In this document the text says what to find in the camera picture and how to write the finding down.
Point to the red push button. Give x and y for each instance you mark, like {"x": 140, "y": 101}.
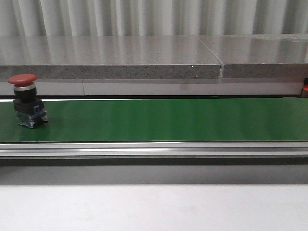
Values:
{"x": 29, "y": 108}

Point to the green conveyor belt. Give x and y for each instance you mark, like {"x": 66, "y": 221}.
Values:
{"x": 161, "y": 132}

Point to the grey stone counter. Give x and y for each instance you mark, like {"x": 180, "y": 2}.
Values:
{"x": 232, "y": 65}

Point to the red plastic tray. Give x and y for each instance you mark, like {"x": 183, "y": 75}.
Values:
{"x": 305, "y": 88}

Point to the white pleated curtain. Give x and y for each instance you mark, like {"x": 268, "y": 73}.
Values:
{"x": 151, "y": 17}

